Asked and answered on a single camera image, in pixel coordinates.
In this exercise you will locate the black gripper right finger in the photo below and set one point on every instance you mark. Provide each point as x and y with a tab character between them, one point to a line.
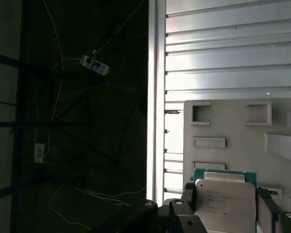
281	223

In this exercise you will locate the silver CPU chip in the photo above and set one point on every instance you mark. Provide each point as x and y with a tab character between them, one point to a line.
223	199

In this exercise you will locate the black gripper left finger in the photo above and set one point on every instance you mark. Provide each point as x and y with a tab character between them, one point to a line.
182	218

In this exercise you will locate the white power strip with plugs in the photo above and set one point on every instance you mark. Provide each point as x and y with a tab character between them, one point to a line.
94	65

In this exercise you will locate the grey plastic parts rack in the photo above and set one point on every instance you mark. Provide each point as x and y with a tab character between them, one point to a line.
235	150

